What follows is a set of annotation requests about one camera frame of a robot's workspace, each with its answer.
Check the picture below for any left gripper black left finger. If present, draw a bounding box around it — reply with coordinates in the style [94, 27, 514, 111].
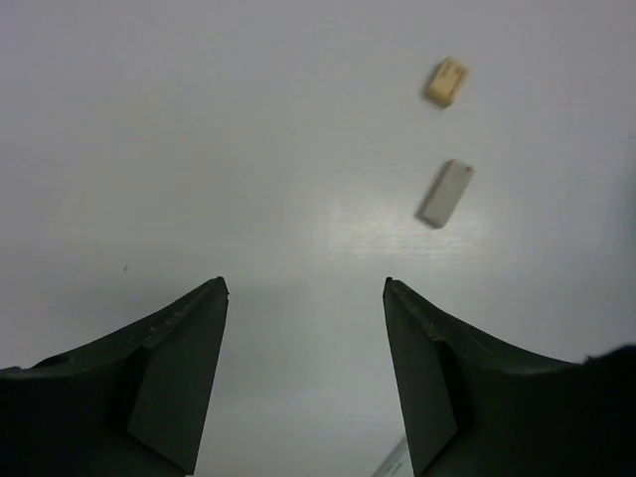
[1, 277, 229, 476]

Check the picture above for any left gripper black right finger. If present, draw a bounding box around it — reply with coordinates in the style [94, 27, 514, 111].
[383, 278, 635, 476]

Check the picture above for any beige eraser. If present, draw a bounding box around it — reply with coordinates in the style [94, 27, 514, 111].
[415, 159, 475, 229]

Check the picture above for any small yellow eraser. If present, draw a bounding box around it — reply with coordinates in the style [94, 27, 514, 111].
[424, 57, 471, 108]

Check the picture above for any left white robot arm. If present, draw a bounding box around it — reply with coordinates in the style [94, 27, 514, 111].
[1, 277, 635, 476]

